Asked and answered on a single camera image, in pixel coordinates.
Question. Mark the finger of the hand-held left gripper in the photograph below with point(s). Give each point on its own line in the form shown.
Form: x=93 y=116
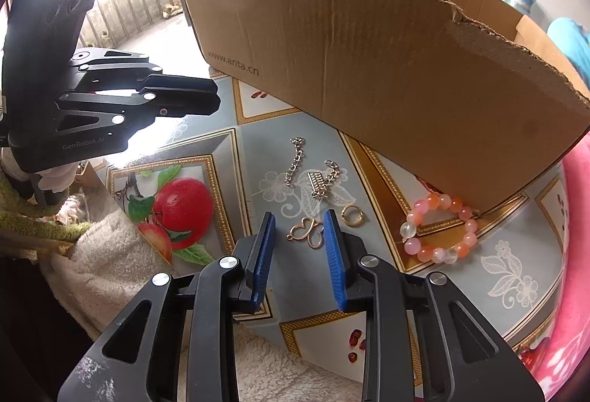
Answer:
x=124 y=61
x=184 y=105

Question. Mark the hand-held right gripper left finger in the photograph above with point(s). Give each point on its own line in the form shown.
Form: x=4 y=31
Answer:
x=265 y=259

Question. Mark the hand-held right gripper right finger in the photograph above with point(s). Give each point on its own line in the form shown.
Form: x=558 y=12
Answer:
x=334 y=259

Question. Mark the gold butterfly charm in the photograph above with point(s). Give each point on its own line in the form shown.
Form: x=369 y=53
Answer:
x=300 y=229

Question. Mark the brown cardboard box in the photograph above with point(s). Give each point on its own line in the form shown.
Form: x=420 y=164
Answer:
x=368 y=61

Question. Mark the person's left hand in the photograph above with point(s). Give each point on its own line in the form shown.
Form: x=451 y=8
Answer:
x=57 y=178

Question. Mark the balcony railing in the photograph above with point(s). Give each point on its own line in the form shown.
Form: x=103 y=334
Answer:
x=129 y=10

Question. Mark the pale shoe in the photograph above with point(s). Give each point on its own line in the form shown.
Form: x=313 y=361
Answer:
x=171 y=10

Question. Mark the fruit print tablecloth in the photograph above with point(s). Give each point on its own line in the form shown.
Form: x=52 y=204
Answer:
x=258 y=144

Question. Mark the cream fleece cloth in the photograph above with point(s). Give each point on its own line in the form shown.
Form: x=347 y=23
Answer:
x=106 y=254

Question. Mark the green fluffy cloth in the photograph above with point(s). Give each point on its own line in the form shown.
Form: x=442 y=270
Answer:
x=14 y=211

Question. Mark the pink flower print blanket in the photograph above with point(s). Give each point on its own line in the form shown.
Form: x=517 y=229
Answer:
x=576 y=291

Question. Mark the blue patterned quilt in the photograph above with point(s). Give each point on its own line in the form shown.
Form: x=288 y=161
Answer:
x=574 y=42

